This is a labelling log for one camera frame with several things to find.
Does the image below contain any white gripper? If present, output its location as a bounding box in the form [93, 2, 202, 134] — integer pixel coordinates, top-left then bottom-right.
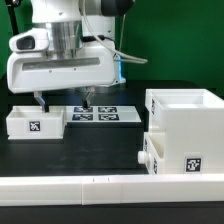
[7, 28, 116, 113]

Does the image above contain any white drawer tray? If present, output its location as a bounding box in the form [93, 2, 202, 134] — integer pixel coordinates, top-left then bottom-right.
[6, 106, 66, 140]
[137, 132, 165, 175]

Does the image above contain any white front drawer tray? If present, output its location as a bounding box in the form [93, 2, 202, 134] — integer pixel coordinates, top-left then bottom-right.
[137, 132, 165, 175]

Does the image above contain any white drawer housing box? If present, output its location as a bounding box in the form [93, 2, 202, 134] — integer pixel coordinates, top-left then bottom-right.
[145, 89, 224, 174]

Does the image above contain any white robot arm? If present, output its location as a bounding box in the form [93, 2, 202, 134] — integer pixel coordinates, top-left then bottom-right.
[7, 0, 145, 106]

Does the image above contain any white marker tag plate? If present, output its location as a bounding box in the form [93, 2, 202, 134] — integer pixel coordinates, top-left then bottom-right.
[66, 106, 141, 123]

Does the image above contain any white L-shaped border fence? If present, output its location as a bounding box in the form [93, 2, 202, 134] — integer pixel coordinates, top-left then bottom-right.
[0, 174, 224, 206]

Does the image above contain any black camera stand pole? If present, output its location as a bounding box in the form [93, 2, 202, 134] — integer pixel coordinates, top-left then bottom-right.
[4, 0, 22, 35]

